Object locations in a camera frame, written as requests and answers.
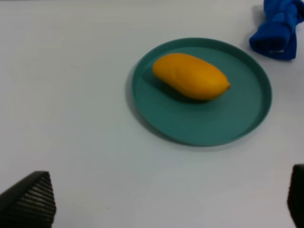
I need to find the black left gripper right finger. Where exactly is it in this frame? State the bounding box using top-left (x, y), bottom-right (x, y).
top-left (287, 164), bottom-right (304, 228)

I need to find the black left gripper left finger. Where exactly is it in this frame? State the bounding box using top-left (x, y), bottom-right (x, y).
top-left (0, 171), bottom-right (57, 228)

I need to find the yellow mango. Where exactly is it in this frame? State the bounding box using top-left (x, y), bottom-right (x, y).
top-left (152, 53), bottom-right (230, 100)

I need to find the green round plate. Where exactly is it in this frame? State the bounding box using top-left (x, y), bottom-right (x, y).
top-left (130, 38), bottom-right (272, 147)

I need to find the blue rolled cloth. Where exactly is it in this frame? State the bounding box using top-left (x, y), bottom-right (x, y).
top-left (249, 0), bottom-right (304, 61)

